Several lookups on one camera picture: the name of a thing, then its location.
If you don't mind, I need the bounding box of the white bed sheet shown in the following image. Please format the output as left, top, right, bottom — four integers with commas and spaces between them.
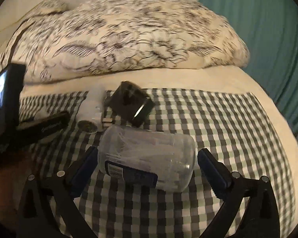
20, 66, 298, 237

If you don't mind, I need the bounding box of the floral quilt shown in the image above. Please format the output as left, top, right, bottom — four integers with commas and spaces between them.
0, 0, 250, 83

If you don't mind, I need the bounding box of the person's left hand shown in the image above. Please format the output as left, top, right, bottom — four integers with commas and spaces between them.
0, 158, 32, 229

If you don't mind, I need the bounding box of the teal curtain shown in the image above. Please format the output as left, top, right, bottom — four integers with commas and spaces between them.
199, 0, 298, 133

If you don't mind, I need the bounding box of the black square device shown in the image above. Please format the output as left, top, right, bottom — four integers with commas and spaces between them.
106, 81, 155, 127

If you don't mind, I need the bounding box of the white lint remover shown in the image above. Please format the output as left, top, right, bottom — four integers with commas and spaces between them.
76, 84, 106, 134

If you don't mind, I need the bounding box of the clear cotton swab jar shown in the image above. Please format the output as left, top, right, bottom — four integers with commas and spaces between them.
98, 125, 196, 192

